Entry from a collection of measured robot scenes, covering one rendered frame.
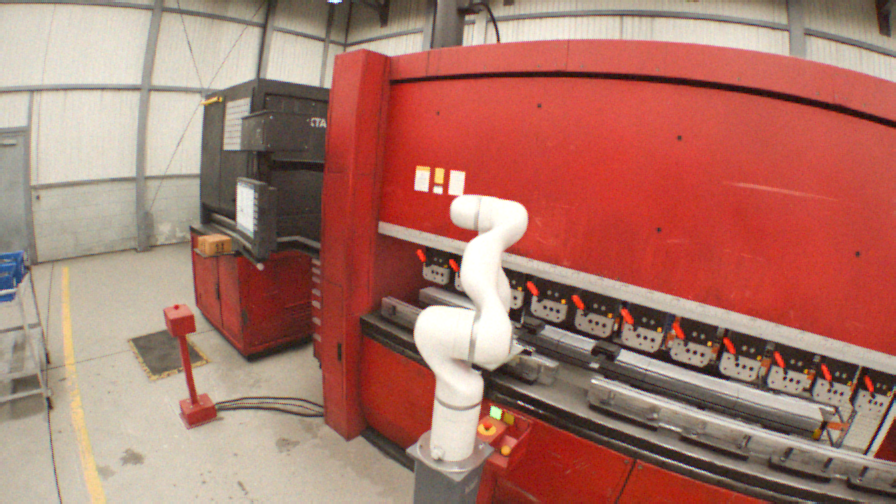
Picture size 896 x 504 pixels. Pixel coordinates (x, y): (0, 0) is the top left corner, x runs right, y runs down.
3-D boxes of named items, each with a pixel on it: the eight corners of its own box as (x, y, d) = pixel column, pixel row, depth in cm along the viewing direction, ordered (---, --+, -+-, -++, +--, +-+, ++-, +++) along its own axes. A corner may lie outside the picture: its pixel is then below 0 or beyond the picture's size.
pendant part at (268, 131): (236, 259, 217) (240, 116, 198) (273, 255, 234) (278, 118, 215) (262, 284, 183) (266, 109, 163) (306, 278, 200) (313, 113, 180)
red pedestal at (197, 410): (178, 414, 216) (155, 304, 197) (208, 404, 235) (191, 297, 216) (186, 430, 204) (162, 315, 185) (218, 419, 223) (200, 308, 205)
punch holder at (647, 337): (620, 342, 139) (630, 302, 135) (625, 335, 146) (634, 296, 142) (656, 353, 130) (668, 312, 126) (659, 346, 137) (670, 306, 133)
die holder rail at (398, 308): (381, 313, 223) (381, 298, 221) (388, 311, 228) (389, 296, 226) (449, 344, 194) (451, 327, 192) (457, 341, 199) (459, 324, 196)
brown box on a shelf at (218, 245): (192, 250, 265) (192, 234, 262) (221, 246, 286) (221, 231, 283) (204, 258, 248) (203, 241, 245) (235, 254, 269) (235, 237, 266)
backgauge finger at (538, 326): (498, 337, 182) (500, 327, 180) (524, 322, 202) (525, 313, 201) (520, 345, 175) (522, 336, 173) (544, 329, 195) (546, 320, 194)
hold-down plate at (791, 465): (768, 468, 98) (771, 461, 98) (767, 460, 103) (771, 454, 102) (828, 483, 81) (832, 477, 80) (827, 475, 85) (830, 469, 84)
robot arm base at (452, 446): (458, 483, 88) (467, 429, 84) (402, 450, 99) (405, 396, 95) (497, 448, 103) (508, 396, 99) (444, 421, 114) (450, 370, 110)
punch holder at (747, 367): (717, 372, 116) (731, 330, 112) (718, 363, 122) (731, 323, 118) (753, 382, 107) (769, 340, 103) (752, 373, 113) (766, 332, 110)
